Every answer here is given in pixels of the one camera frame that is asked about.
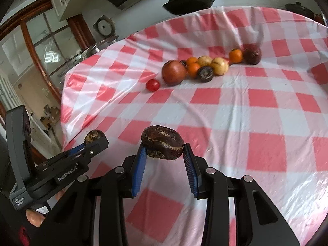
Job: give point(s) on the small dark mangosteen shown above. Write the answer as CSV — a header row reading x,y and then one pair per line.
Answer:
x,y
93,135

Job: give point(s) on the orange tangerine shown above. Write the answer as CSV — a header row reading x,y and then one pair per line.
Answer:
x,y
191,60
236,56
192,69

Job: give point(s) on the orange tangerine back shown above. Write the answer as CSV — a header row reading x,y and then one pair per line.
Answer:
x,y
191,60

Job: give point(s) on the small red tomato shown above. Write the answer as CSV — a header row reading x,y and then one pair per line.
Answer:
x,y
152,85

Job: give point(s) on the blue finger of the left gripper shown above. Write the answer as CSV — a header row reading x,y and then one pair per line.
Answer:
x,y
76,149

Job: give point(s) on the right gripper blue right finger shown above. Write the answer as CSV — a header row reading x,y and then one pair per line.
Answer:
x,y
191,169

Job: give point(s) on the dark pot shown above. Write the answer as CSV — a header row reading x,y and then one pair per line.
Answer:
x,y
300,10

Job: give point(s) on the large red apple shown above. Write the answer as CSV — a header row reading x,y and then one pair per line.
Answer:
x,y
173,72

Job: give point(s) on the dark red passion fruit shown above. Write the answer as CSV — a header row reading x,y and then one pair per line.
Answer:
x,y
252,54

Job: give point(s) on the red white checkered tablecloth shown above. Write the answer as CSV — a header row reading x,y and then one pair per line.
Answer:
x,y
268,120

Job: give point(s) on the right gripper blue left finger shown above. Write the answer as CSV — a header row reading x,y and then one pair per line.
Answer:
x,y
138,169

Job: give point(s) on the dark purple mangosteen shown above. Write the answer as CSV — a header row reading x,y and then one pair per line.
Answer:
x,y
205,74

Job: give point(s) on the orange tangerine front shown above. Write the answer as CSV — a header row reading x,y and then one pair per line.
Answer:
x,y
192,69

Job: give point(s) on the left hand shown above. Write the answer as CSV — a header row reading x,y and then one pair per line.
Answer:
x,y
35,217

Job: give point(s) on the steel cooking pot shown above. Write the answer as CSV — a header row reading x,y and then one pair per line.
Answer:
x,y
99,46

